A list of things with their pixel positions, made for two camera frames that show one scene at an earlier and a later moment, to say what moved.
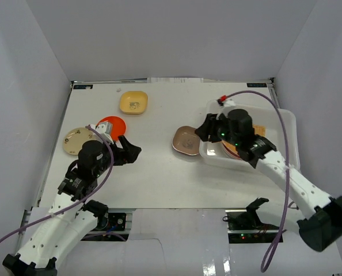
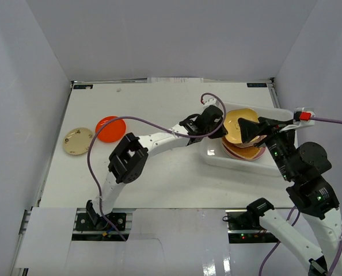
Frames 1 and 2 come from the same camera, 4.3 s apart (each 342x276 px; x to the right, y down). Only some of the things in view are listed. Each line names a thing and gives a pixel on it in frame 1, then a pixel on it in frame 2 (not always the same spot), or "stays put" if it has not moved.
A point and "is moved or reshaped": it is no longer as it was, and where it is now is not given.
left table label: [83, 86] stays put
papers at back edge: [175, 80] stays put
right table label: [256, 85] stays put
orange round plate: [118, 126] stays put
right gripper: [209, 127] → [270, 128]
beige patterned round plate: [75, 138] stays put
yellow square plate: [133, 102] is moved or reshaped
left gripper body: [118, 153] → [214, 115]
